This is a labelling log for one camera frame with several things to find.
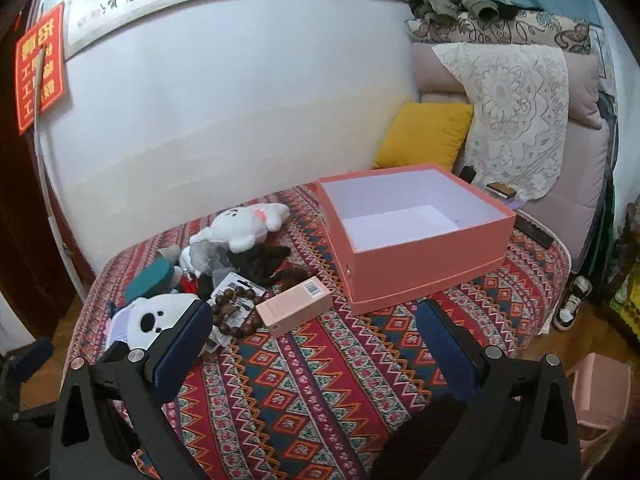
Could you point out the teal case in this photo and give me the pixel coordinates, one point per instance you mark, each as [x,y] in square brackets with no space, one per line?
[150,280]

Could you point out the pink plastic stool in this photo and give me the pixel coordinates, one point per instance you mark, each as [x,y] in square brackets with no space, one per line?
[600,390]

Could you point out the black remote control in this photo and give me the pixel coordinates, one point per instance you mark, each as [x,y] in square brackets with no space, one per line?
[532,232]

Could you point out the small pink carton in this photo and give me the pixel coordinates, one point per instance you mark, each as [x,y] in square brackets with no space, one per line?
[295,307]

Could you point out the black white sneaker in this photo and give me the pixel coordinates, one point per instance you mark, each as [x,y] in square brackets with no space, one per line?
[570,305]

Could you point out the grey sheer pouch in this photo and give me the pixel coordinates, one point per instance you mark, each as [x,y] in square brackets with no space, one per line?
[207,255]

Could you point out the yellow pillow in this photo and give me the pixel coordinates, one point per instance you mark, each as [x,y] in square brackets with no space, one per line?
[425,135]

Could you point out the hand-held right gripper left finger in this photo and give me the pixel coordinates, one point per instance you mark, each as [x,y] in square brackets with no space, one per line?
[182,350]

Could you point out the small brown case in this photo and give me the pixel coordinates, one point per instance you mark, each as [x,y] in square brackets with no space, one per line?
[501,191]

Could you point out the pink sofa backrest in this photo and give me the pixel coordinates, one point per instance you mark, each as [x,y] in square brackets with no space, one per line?
[585,160]

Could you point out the red patterned blanket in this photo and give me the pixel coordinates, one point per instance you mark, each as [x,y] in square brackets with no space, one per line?
[310,385]

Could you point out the red wall poster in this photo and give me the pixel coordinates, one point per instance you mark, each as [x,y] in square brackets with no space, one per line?
[40,70]

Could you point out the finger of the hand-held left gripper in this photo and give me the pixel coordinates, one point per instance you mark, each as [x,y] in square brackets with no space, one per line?
[36,352]

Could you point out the dark wooden door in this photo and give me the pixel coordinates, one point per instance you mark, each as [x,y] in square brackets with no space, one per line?
[20,210]

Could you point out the pink cardboard box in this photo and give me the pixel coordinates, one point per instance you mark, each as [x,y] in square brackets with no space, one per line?
[425,270]

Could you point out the small red item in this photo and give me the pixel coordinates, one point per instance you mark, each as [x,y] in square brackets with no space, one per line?
[189,284]

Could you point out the small black item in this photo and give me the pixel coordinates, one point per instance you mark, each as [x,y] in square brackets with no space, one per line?
[468,174]

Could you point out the white fluffy blanket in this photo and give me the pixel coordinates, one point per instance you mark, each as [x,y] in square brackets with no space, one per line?
[510,110]

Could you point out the black sock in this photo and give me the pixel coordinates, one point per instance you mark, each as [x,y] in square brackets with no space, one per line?
[260,260]

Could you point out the white rabbit plush toy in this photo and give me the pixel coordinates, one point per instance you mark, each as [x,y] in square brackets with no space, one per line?
[240,225]

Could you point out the green yellow bag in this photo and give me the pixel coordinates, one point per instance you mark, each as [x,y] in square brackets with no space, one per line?
[627,300]

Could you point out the green camouflage clothes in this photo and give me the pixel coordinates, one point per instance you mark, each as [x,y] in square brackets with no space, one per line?
[435,5]

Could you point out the black white card package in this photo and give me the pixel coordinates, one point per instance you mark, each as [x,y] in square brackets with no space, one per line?
[235,281]

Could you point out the floral quilt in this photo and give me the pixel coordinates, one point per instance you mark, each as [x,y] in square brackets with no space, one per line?
[540,27]

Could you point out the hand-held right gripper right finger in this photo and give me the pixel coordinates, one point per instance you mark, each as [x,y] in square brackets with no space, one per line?
[445,345]

